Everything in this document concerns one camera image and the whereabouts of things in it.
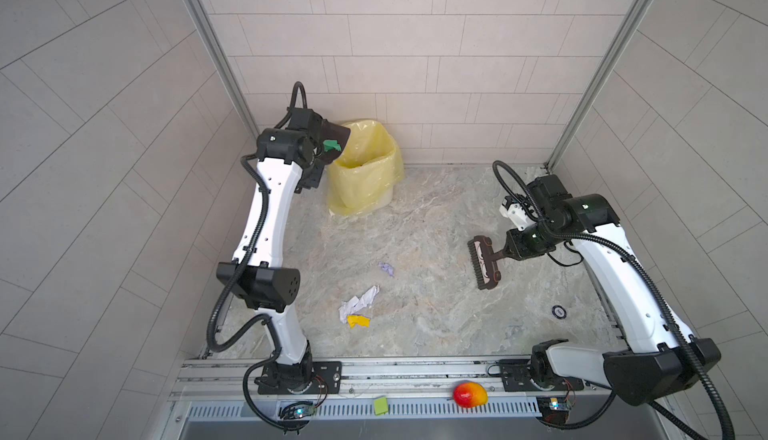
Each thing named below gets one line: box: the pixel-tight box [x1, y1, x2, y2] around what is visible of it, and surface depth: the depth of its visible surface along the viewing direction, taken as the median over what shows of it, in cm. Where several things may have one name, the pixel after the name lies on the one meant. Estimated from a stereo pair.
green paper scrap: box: [323, 139, 342, 152], surface depth 80 cm
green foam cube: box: [373, 397, 388, 416], surface depth 68 cm
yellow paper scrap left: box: [347, 315, 371, 328], surface depth 80 cm
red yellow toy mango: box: [453, 382, 489, 409], surface depth 68 cm
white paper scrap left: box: [338, 296, 359, 324], surface depth 82 cm
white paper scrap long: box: [351, 285, 380, 314], surface depth 85 cm
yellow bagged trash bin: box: [326, 119, 405, 217], surface depth 95 cm
